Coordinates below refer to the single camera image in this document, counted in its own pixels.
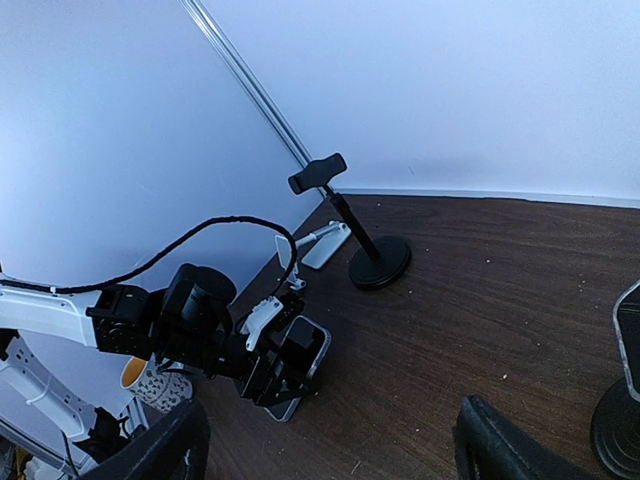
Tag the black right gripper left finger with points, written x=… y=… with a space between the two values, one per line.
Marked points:
x=176 y=447

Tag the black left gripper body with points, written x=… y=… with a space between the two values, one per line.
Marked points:
x=261 y=374

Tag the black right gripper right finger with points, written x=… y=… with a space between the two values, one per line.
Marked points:
x=487 y=445

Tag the smartphone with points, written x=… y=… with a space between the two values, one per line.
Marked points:
x=305 y=345
x=625 y=318

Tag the white folding phone stand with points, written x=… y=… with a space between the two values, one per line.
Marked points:
x=316 y=249

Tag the black smartphone no case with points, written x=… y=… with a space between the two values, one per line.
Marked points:
x=284 y=408

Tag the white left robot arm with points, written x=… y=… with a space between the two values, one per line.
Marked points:
x=180 y=328

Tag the black round-base phone stand rear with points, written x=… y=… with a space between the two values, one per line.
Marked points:
x=614 y=432

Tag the black round-base stand front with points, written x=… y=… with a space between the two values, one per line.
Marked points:
x=378 y=262

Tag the floral mug yellow inside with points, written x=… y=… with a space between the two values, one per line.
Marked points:
x=159 y=390

